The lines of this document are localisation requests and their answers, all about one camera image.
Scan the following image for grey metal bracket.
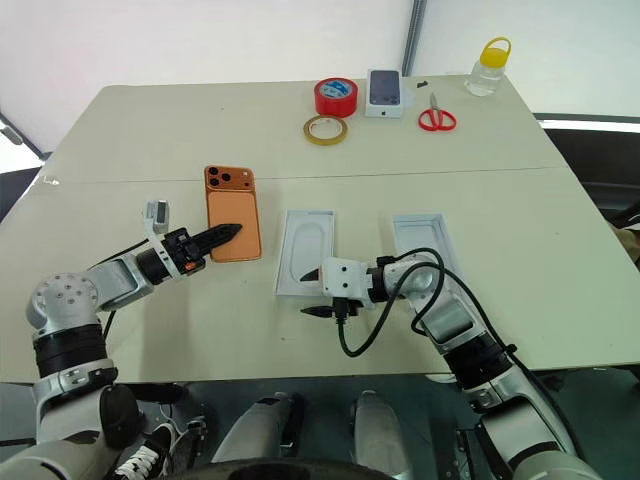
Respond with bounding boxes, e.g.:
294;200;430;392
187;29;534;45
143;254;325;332
0;111;52;162

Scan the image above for white phone box lid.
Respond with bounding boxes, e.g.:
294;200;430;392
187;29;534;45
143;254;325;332
391;212;464;274

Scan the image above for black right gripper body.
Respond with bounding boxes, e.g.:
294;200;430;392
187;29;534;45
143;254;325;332
327;296;362;320

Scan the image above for closed printed phone box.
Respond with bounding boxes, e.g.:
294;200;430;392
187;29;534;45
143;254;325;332
364;68;406;120

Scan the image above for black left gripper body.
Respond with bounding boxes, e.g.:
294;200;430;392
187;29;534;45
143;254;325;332
160;227;207;275

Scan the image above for red handled scissors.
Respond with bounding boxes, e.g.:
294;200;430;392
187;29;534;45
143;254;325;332
417;91;458;133

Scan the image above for yellow clear tape roll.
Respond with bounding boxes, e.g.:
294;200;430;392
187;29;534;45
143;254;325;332
302;114;349;147

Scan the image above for orange smartphone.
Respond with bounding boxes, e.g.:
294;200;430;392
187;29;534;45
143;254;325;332
203;164;264;263

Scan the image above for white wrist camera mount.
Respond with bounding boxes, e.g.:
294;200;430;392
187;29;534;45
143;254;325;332
319;256;375;307
141;199;184;281

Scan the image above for dark panel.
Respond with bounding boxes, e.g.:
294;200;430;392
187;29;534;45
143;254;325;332
0;166;44;224

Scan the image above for grey aluminium post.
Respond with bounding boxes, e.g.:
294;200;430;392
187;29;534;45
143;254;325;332
400;0;429;78

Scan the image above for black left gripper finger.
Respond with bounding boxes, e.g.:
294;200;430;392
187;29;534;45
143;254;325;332
191;223;244;247
197;230;243;258

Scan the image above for clear jar with yellow lid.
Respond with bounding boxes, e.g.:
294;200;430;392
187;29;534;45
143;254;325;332
464;36;513;98

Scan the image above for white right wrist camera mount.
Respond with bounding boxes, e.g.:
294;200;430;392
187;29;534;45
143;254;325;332
319;256;375;307

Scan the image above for white phone box base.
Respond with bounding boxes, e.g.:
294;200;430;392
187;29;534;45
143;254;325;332
273;209;337;300

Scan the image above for black sneaker with white laces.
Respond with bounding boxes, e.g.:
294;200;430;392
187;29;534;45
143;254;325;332
111;422;177;480

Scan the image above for silver robot leg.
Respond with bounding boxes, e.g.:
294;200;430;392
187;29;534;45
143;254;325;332
211;391;307;466

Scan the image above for red tape roll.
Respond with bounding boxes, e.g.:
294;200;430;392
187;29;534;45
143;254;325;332
313;76;359;119

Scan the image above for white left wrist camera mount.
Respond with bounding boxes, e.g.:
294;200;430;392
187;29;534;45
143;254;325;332
141;199;184;281

